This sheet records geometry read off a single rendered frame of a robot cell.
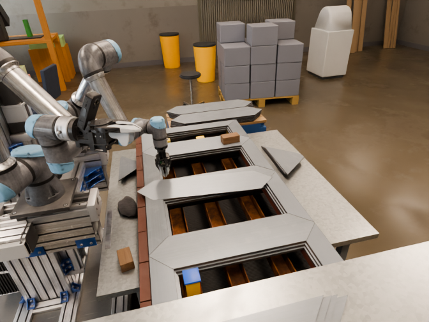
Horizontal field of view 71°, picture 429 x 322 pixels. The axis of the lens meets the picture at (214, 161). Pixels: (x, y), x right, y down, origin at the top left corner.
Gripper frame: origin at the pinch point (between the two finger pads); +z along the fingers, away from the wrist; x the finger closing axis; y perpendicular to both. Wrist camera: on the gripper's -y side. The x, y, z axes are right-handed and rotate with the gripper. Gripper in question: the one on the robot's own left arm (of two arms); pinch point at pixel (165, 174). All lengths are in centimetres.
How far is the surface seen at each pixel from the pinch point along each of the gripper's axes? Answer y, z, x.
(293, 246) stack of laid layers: 68, 2, 47
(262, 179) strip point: 20, 1, 51
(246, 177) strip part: 14.9, 0.8, 43.9
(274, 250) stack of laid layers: 68, 2, 39
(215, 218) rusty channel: 25.1, 17.7, 23.2
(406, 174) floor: -62, 86, 247
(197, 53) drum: -458, 28, 103
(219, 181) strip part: 14.4, 0.8, 28.9
